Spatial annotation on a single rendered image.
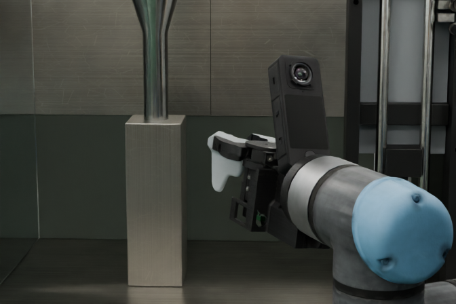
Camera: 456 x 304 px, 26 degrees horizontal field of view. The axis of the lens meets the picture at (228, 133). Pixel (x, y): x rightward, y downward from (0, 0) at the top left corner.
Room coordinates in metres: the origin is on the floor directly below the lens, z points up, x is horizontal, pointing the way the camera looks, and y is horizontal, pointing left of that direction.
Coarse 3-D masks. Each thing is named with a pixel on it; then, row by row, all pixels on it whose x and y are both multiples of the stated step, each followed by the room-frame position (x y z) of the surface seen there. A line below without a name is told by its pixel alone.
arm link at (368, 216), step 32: (320, 192) 0.80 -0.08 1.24; (352, 192) 0.77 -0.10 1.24; (384, 192) 0.75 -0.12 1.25; (416, 192) 0.74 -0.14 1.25; (320, 224) 0.79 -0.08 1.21; (352, 224) 0.74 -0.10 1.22; (384, 224) 0.72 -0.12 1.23; (416, 224) 0.73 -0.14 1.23; (448, 224) 0.74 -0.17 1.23; (352, 256) 0.75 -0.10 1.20; (384, 256) 0.72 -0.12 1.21; (416, 256) 0.73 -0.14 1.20; (384, 288) 0.74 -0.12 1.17
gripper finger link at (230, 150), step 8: (216, 136) 0.99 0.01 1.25; (216, 144) 0.98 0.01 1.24; (224, 144) 0.96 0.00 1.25; (232, 144) 0.95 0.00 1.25; (240, 144) 0.96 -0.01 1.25; (224, 152) 0.96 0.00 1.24; (232, 152) 0.95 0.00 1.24; (240, 152) 0.93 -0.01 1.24; (248, 152) 0.94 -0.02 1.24; (240, 160) 0.95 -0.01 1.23
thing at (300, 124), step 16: (272, 64) 0.94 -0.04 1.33; (288, 64) 0.93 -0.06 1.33; (304, 64) 0.93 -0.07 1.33; (272, 80) 0.93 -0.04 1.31; (288, 80) 0.92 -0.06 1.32; (304, 80) 0.92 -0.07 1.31; (320, 80) 0.94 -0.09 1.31; (272, 96) 0.93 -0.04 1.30; (288, 96) 0.91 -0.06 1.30; (304, 96) 0.92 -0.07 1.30; (320, 96) 0.93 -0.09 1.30; (272, 112) 0.92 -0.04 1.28; (288, 112) 0.90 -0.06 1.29; (304, 112) 0.91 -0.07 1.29; (320, 112) 0.92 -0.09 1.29; (288, 128) 0.90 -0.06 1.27; (304, 128) 0.90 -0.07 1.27; (320, 128) 0.91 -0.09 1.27; (288, 144) 0.89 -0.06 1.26; (304, 144) 0.90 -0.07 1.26; (320, 144) 0.90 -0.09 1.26; (288, 160) 0.88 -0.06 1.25
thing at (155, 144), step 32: (160, 0) 1.55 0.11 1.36; (160, 32) 1.57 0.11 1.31; (160, 64) 1.57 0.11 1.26; (160, 96) 1.57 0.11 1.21; (128, 128) 1.54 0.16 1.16; (160, 128) 1.54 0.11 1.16; (128, 160) 1.54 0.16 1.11; (160, 160) 1.54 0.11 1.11; (128, 192) 1.54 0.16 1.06; (160, 192) 1.54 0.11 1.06; (128, 224) 1.54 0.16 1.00; (160, 224) 1.54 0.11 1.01; (128, 256) 1.54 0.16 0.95; (160, 256) 1.54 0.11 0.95
